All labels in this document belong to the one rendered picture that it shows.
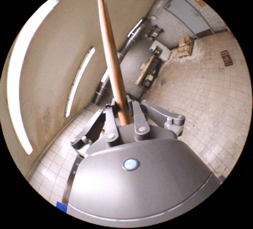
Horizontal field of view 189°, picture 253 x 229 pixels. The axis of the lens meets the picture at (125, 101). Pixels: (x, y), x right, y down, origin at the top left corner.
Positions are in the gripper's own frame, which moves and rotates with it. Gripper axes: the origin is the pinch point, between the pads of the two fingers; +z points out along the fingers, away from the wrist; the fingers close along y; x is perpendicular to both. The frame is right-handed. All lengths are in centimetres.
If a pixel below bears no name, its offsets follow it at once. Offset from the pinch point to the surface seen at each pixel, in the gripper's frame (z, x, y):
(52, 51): 27, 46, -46
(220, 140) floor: -9, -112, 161
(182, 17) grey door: 143, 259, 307
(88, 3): 24, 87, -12
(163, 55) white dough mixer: 386, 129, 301
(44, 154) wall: 17, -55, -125
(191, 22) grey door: 132, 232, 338
